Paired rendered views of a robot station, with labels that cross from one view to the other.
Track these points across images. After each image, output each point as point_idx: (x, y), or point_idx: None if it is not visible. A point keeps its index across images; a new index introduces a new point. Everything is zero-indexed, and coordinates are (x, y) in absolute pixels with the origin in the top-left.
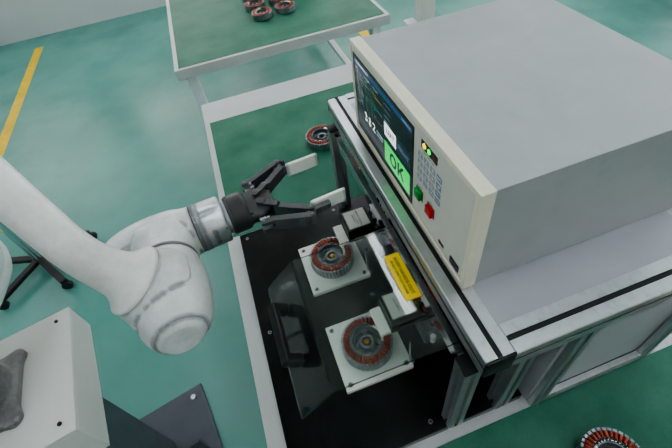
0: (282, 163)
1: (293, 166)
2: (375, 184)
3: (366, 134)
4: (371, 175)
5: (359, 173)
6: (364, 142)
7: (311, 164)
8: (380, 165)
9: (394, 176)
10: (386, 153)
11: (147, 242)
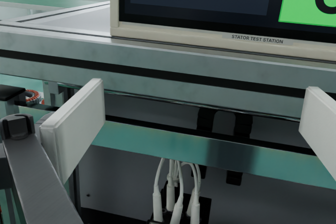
0: (22, 130)
1: (71, 130)
2: (293, 80)
3: (164, 22)
4: (269, 69)
5: (164, 126)
6: (162, 44)
7: (98, 120)
8: (251, 54)
9: (329, 37)
10: None
11: None
